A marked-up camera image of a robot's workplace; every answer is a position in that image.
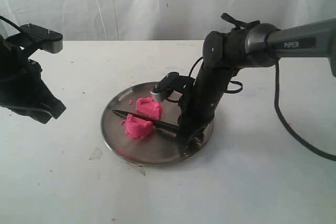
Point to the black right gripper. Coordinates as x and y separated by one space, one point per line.
206 93

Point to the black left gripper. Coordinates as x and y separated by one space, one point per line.
21 86

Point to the black knife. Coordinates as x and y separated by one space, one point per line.
157 123

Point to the pink clay piece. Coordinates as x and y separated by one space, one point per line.
148 107

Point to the pink clay lump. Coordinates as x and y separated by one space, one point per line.
136 127

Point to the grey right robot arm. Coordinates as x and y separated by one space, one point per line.
247 45

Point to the white backdrop curtain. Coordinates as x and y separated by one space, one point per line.
159 19

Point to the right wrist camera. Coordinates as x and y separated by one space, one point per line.
172 82

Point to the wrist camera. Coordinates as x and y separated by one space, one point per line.
42 38
172 82

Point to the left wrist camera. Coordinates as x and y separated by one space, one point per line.
42 38

